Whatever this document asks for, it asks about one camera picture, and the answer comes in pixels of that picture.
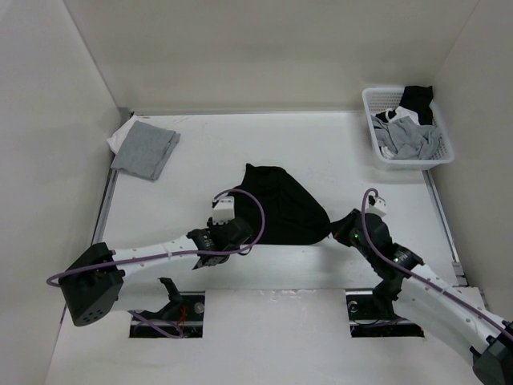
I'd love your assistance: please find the black tank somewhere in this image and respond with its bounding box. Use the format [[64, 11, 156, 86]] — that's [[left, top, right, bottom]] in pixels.
[[399, 86, 434, 125], [237, 164, 330, 245]]

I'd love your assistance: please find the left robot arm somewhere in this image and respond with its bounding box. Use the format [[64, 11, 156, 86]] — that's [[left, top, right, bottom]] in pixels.
[[54, 217, 254, 326]]

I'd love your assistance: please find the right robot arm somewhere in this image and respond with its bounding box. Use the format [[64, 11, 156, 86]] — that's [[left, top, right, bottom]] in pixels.
[[331, 209, 512, 384]]

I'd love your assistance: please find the grey tank top in basket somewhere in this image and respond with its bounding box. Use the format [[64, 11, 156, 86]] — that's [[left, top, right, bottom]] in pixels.
[[371, 116, 442, 160]]

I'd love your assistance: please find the folded grey tank top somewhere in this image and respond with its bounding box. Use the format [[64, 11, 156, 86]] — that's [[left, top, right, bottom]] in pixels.
[[111, 121, 181, 181]]

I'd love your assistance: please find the white tank top in basket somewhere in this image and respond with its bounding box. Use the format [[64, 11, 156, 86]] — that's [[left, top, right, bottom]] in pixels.
[[374, 107, 418, 160]]

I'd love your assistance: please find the black tank top in basket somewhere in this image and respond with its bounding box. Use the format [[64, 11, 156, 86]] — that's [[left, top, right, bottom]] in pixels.
[[399, 86, 434, 125]]

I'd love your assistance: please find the folded white tank top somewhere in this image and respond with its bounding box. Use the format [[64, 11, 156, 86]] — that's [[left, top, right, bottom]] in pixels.
[[107, 120, 135, 154]]

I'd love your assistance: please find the white plastic laundry basket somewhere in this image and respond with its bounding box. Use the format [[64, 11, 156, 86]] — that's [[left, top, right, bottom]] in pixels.
[[362, 86, 454, 171]]

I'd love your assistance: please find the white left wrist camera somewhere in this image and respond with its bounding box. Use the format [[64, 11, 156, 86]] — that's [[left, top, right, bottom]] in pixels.
[[212, 196, 236, 225]]

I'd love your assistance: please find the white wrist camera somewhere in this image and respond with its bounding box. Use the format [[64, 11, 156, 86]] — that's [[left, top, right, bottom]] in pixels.
[[366, 195, 387, 217], [212, 196, 236, 225]]

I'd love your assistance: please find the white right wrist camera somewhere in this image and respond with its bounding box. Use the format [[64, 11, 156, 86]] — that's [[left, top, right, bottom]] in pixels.
[[366, 195, 387, 217]]

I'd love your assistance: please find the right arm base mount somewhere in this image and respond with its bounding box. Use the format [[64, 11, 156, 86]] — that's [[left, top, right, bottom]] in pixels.
[[345, 279, 425, 338]]

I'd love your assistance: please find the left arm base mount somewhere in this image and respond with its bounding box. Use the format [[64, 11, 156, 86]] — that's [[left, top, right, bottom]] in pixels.
[[129, 278, 206, 338]]

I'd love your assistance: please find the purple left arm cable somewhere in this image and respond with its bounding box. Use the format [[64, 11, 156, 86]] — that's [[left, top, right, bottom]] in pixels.
[[46, 188, 266, 339]]

